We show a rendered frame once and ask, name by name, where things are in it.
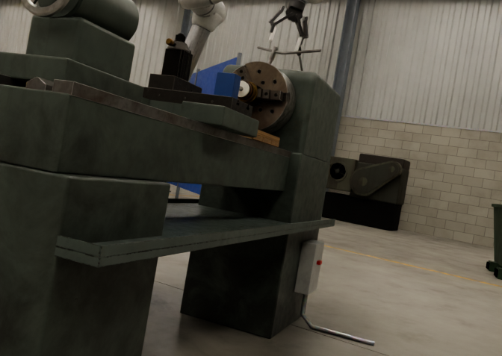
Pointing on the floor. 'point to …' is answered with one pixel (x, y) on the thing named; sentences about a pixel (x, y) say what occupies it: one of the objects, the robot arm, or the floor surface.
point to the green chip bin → (497, 243)
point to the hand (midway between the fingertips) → (284, 44)
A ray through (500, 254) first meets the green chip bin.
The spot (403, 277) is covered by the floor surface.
